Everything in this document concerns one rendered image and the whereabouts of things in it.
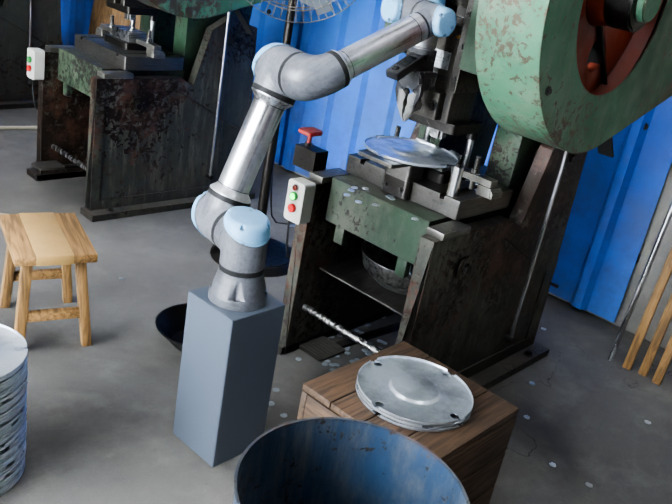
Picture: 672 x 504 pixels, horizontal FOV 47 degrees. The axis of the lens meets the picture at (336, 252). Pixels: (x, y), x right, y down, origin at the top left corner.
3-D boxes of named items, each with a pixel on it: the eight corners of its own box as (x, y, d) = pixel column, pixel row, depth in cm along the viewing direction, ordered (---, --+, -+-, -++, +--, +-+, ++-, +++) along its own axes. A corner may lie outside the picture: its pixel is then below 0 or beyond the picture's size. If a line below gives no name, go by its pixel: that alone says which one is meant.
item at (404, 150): (344, 141, 233) (345, 139, 232) (403, 135, 253) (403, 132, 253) (419, 172, 216) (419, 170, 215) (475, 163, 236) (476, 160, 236)
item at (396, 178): (383, 207, 223) (393, 163, 218) (348, 191, 231) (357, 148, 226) (434, 197, 241) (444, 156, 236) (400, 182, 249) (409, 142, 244)
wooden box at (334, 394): (392, 588, 178) (425, 468, 164) (281, 495, 200) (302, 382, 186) (485, 515, 206) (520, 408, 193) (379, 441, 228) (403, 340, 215)
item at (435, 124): (451, 143, 230) (455, 126, 228) (400, 124, 242) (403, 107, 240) (480, 140, 242) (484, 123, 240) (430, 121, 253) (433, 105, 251)
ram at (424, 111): (438, 124, 226) (462, 21, 214) (399, 110, 235) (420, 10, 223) (470, 121, 238) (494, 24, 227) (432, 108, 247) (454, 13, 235)
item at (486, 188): (490, 200, 229) (499, 167, 226) (445, 181, 239) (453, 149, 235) (501, 197, 234) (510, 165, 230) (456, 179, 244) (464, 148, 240)
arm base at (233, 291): (233, 317, 189) (238, 281, 186) (196, 291, 198) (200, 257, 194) (278, 303, 200) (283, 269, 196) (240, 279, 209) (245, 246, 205)
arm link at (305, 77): (300, 76, 176) (457, -5, 194) (275, 64, 184) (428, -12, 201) (311, 120, 183) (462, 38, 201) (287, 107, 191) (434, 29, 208)
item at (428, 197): (455, 221, 225) (460, 202, 223) (344, 171, 251) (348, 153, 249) (508, 207, 246) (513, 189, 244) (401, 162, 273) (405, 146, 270)
